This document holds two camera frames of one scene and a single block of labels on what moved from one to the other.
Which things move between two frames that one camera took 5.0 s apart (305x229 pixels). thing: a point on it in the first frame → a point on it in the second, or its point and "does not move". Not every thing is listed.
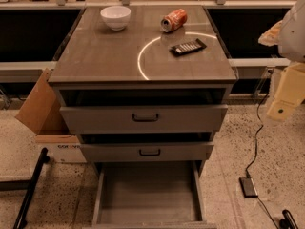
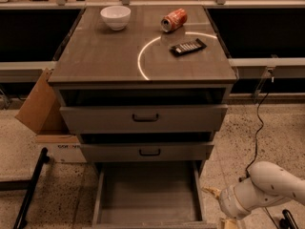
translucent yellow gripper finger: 271,37 → 214,191
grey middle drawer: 146,152 does not move
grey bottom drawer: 149,195 does not move
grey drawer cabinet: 144,84 does not move
